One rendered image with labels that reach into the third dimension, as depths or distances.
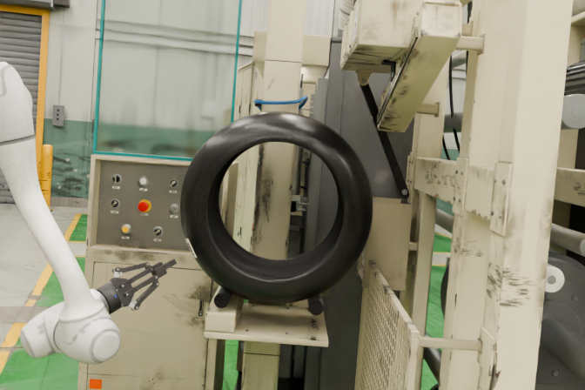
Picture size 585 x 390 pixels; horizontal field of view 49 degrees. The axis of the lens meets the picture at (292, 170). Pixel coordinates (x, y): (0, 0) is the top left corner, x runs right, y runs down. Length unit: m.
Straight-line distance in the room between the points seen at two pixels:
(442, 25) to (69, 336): 1.10
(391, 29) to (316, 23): 9.88
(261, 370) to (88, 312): 0.98
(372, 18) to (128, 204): 1.40
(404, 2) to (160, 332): 1.64
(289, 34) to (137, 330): 1.31
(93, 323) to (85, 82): 9.45
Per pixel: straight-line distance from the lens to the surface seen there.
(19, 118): 1.58
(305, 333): 1.99
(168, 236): 2.63
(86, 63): 10.88
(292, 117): 1.87
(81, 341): 1.52
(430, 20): 1.56
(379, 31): 1.63
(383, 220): 2.19
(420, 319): 2.29
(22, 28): 11.08
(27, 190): 1.61
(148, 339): 2.69
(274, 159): 2.22
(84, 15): 10.97
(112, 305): 1.74
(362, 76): 2.17
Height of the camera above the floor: 1.40
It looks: 3 degrees down
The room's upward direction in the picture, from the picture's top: 4 degrees clockwise
